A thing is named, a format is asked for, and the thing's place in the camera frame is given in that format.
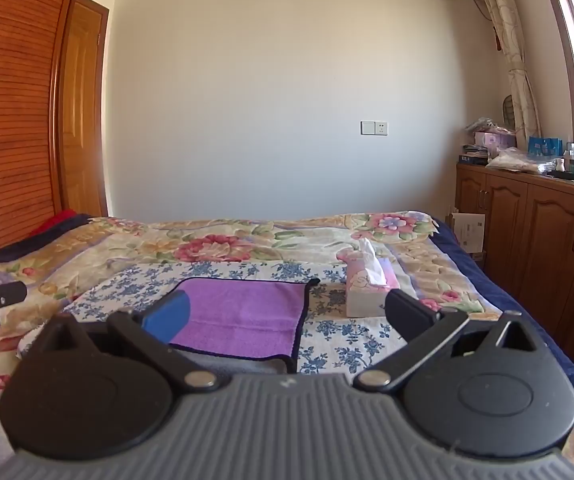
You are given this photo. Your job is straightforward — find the clear plastic bag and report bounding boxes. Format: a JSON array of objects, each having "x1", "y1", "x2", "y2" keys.
[{"x1": 485, "y1": 147, "x2": 558, "y2": 176}]

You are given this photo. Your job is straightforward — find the patterned beige curtain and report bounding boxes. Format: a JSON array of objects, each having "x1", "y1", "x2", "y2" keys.
[{"x1": 467, "y1": 0, "x2": 542, "y2": 150}]

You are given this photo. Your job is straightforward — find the white paper bag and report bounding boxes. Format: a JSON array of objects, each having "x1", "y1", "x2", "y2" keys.
[{"x1": 446, "y1": 211, "x2": 488, "y2": 262}]

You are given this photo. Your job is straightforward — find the floral blanket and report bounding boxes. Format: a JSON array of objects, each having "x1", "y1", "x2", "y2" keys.
[{"x1": 0, "y1": 210, "x2": 574, "y2": 480}]

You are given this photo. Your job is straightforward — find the red cloth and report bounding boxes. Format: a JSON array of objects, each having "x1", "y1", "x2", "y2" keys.
[{"x1": 31, "y1": 209, "x2": 79, "y2": 235}]

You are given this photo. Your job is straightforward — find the blue box on cabinet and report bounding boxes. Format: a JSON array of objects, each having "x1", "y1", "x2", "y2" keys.
[{"x1": 527, "y1": 136, "x2": 564, "y2": 159}]

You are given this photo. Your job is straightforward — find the grey towel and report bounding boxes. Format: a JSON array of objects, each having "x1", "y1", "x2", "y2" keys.
[{"x1": 179, "y1": 350, "x2": 289, "y2": 377}]

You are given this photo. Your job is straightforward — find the purple towel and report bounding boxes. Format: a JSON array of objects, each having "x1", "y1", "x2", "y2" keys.
[{"x1": 169, "y1": 277, "x2": 321, "y2": 374}]

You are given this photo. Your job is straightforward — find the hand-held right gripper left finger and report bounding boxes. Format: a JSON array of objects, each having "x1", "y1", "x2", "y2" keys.
[{"x1": 31, "y1": 290, "x2": 220, "y2": 394}]

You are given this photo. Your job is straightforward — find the blue floral white cloth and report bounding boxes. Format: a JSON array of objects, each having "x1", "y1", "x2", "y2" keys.
[{"x1": 60, "y1": 260, "x2": 409, "y2": 377}]

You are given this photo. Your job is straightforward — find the pink tissue box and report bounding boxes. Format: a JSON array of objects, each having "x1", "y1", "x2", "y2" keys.
[{"x1": 337, "y1": 237, "x2": 401, "y2": 319}]

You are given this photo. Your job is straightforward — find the woven hand fan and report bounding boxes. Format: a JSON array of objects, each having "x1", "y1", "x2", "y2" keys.
[{"x1": 501, "y1": 95, "x2": 518, "y2": 134}]

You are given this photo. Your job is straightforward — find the wooden slatted wardrobe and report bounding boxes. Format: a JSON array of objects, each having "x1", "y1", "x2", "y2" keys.
[{"x1": 0, "y1": 0, "x2": 89, "y2": 267}]

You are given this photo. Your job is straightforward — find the wooden cabinet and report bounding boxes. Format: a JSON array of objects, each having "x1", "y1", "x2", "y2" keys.
[{"x1": 454, "y1": 160, "x2": 574, "y2": 382}]

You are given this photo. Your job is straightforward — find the stack of dark books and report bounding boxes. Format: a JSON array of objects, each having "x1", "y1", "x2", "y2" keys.
[{"x1": 459, "y1": 144, "x2": 490, "y2": 166}]

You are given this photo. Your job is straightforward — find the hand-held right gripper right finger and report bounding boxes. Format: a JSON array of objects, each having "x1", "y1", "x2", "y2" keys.
[{"x1": 353, "y1": 289, "x2": 548, "y2": 392}]

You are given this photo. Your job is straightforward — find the wooden door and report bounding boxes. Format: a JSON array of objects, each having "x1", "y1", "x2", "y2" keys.
[{"x1": 61, "y1": 0, "x2": 111, "y2": 219}]

